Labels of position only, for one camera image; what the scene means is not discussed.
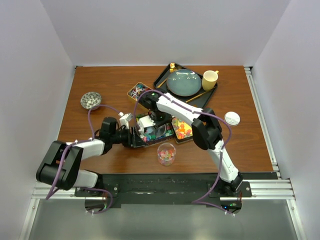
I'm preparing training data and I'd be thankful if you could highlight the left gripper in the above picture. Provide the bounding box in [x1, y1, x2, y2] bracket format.
[110, 125, 146, 147]

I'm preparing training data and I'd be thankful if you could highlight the tin of star candies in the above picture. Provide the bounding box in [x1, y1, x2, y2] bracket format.
[131, 112, 174, 148]

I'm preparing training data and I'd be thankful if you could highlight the tin of gummy candies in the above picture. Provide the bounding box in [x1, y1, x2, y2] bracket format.
[171, 117, 193, 144]

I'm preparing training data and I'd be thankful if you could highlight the clear glass jar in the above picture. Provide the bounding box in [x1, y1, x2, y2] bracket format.
[157, 142, 176, 167]

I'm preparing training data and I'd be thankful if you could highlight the tin of lollipops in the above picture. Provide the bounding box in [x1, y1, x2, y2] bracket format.
[126, 82, 151, 104]

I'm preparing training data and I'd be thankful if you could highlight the metal scoop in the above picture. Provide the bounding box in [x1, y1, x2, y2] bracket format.
[143, 125, 167, 142]

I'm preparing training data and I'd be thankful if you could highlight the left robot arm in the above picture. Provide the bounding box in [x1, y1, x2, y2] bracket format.
[36, 117, 146, 196]

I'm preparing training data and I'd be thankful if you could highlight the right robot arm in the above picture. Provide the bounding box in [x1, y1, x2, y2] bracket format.
[136, 89, 243, 197]

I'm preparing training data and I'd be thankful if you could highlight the black tray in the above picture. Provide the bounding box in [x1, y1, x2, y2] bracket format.
[153, 62, 218, 108]

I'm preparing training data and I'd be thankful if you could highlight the blue-grey plate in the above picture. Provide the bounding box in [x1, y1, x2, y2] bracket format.
[166, 69, 202, 97]

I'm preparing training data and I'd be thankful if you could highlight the gold spoon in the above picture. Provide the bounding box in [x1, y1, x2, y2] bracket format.
[169, 62, 176, 73]

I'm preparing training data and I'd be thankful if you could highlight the gold chopstick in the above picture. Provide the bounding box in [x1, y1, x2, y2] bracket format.
[186, 91, 210, 103]

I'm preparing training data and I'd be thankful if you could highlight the patterned small bowl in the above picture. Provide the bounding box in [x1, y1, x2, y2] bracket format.
[80, 91, 102, 110]

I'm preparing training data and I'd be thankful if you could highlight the yellow cup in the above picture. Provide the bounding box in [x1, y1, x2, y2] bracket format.
[202, 70, 219, 91]

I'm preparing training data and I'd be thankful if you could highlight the silver jar lid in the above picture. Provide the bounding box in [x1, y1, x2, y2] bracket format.
[224, 111, 241, 126]

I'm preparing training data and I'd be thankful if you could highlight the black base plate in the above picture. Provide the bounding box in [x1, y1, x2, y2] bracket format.
[74, 173, 251, 213]

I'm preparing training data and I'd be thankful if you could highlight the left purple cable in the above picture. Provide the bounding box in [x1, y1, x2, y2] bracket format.
[45, 104, 126, 215]

